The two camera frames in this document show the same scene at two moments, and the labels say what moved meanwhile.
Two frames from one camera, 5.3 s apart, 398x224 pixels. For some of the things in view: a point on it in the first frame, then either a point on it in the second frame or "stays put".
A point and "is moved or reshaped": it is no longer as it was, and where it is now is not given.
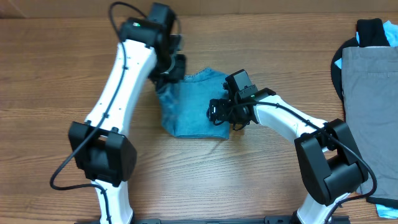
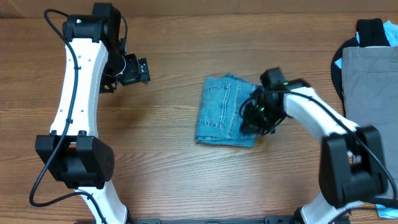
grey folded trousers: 370,93 stays put
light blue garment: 391,29 stays put
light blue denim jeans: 183,105 is moved or reshaped
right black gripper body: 228,113 → 263,119
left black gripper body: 167,69 → 131,73
